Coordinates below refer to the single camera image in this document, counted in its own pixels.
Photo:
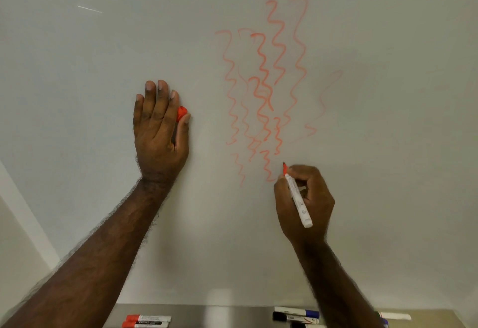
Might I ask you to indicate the white whiteboard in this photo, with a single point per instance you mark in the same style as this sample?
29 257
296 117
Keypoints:
373 58

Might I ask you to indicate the red marker cap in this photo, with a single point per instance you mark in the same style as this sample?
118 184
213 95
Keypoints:
182 113

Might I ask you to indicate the person's right hand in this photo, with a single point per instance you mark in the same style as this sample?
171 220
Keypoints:
317 204

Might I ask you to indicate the black whiteboard marker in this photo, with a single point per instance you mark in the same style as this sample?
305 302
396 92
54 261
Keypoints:
298 325
279 316

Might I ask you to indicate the person's left forearm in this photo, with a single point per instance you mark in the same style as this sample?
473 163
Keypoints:
93 271

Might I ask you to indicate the blue whiteboard marker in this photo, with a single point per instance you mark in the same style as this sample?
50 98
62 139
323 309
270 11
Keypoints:
384 323
311 314

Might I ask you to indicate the person's right forearm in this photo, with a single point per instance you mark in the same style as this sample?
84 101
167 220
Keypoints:
336 290

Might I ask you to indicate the red whiteboard marker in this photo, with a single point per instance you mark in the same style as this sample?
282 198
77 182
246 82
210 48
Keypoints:
298 200
132 318
129 324

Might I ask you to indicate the metal marker tray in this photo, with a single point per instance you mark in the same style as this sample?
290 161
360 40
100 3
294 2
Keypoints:
224 316

